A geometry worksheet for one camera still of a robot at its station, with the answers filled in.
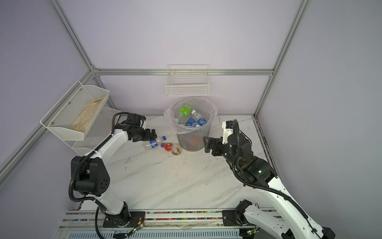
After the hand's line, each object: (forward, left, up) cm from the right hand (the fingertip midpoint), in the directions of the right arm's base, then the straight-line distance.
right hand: (210, 137), depth 64 cm
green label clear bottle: (+26, +14, -9) cm, 31 cm away
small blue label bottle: (+16, +38, -29) cm, 51 cm away
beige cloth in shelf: (+13, +67, -3) cm, 68 cm away
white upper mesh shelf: (+14, +71, -1) cm, 73 cm away
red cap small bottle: (+14, +25, -29) cm, 41 cm away
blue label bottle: (+18, +9, -10) cm, 23 cm away
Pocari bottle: (+22, +4, -12) cm, 25 cm away
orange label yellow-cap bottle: (+14, +8, -23) cm, 28 cm away
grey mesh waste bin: (+14, +15, -21) cm, 29 cm away
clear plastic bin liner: (+31, +1, -11) cm, 33 cm away
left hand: (+15, +36, -19) cm, 44 cm away
